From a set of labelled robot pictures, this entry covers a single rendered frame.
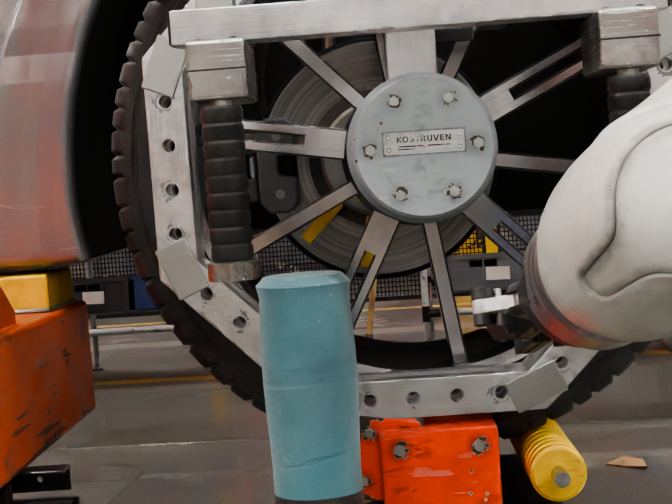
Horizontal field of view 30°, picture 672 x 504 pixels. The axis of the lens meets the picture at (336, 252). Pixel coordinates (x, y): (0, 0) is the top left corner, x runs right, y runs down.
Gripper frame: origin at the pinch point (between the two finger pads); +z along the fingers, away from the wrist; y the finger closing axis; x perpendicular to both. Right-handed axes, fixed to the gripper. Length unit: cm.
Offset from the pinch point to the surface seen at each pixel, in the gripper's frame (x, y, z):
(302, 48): -37, 14, 34
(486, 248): -116, -90, 538
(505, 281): -74, -73, 400
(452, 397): 1.7, 1.7, 36.4
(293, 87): -45, 15, 69
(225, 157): -17.0, 22.5, 5.7
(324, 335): -3.4, 15.1, 18.8
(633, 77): -20.1, -11.2, 1.8
